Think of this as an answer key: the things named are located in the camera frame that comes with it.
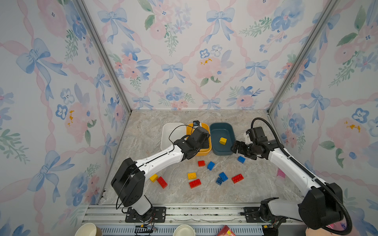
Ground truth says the blue lego brick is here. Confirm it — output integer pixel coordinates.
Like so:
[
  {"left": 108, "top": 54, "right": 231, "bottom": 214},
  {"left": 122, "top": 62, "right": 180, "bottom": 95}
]
[
  {"left": 219, "top": 172, "right": 228, "bottom": 182},
  {"left": 207, "top": 161, "right": 215, "bottom": 171},
  {"left": 237, "top": 156, "right": 246, "bottom": 163}
]

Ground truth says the yellow lego brick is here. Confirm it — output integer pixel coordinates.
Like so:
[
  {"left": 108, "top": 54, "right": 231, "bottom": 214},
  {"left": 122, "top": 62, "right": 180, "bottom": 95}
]
[
  {"left": 188, "top": 172, "right": 197, "bottom": 180},
  {"left": 149, "top": 174, "right": 159, "bottom": 183},
  {"left": 219, "top": 137, "right": 227, "bottom": 145}
]

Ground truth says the dark teal plastic container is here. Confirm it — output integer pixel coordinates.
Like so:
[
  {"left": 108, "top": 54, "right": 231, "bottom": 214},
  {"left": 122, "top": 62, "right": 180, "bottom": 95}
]
[{"left": 210, "top": 123, "right": 236, "bottom": 156}]

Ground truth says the white plastic container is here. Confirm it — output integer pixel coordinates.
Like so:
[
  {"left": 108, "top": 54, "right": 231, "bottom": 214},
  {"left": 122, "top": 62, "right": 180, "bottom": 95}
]
[{"left": 160, "top": 123, "right": 186, "bottom": 150}]

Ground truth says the yellow plastic container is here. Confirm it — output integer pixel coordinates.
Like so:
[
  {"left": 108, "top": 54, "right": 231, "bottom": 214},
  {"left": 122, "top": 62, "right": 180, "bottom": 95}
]
[{"left": 186, "top": 123, "right": 212, "bottom": 156}]

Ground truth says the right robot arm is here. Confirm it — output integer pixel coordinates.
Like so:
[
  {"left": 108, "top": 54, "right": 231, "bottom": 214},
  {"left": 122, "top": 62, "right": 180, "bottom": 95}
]
[{"left": 231, "top": 127, "right": 352, "bottom": 235}]

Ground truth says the small red lego brick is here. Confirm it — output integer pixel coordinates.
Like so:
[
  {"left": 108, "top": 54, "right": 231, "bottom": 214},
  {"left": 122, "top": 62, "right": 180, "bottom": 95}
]
[{"left": 198, "top": 160, "right": 206, "bottom": 167}]

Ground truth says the red lego brick right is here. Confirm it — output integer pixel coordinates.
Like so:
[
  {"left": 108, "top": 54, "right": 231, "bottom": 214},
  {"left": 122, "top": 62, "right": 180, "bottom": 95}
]
[{"left": 232, "top": 174, "right": 244, "bottom": 184}]

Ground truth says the long red lego centre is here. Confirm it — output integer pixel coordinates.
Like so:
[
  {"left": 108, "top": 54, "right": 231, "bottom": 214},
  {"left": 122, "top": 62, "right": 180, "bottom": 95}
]
[{"left": 189, "top": 179, "right": 201, "bottom": 189}]

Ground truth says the small dark blue lego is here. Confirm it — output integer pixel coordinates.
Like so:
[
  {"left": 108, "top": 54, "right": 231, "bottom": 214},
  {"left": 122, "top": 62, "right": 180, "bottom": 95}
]
[{"left": 216, "top": 178, "right": 223, "bottom": 185}]

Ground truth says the red lego brick left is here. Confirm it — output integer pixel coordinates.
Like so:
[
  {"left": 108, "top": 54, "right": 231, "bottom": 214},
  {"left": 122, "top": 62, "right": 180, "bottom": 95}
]
[{"left": 157, "top": 177, "right": 168, "bottom": 189}]

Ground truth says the red packet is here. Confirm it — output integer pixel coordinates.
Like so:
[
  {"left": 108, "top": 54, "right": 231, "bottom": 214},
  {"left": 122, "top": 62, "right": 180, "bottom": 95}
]
[{"left": 217, "top": 225, "right": 236, "bottom": 236}]

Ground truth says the white bowl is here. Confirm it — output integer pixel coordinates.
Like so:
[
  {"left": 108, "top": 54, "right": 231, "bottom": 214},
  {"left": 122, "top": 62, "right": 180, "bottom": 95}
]
[{"left": 173, "top": 224, "right": 196, "bottom": 236}]

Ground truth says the beige paper cup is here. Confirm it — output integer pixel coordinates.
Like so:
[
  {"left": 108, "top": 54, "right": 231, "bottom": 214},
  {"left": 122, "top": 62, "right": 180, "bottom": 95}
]
[{"left": 75, "top": 223, "right": 103, "bottom": 236}]

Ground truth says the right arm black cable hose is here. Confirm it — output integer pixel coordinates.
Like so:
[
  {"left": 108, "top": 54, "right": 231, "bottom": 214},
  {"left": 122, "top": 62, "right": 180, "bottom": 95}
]
[{"left": 250, "top": 117, "right": 353, "bottom": 236}]

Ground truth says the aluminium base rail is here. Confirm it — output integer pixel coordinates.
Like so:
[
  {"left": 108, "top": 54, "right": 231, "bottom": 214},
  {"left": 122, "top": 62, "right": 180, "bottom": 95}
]
[{"left": 81, "top": 203, "right": 321, "bottom": 236}]

